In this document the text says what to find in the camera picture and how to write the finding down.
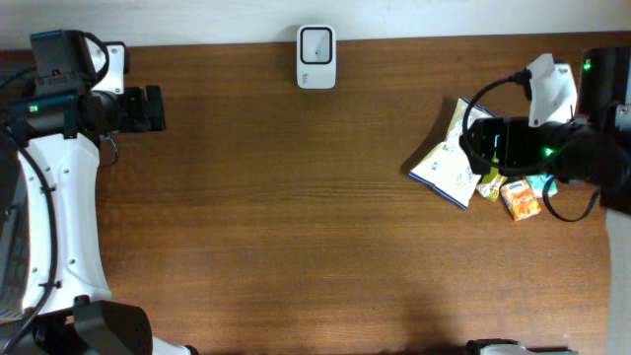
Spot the black right camera cable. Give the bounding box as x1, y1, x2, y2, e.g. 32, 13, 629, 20
460, 68, 601, 223

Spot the orange tissue pack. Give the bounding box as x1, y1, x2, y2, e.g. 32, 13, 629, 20
500, 179, 541, 221

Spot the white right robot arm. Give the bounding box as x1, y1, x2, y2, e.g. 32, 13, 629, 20
459, 46, 630, 354

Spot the dark grey plastic basket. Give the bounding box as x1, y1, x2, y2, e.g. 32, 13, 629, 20
1, 134, 30, 322

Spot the green snack stick pack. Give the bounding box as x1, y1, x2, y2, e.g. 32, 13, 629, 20
476, 168, 508, 202

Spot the green tissue pack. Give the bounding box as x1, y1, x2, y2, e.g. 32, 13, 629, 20
526, 174, 558, 198

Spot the white chips bag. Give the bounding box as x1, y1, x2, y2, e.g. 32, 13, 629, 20
408, 97, 481, 210

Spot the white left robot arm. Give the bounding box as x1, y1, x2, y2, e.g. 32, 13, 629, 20
1, 86, 197, 354

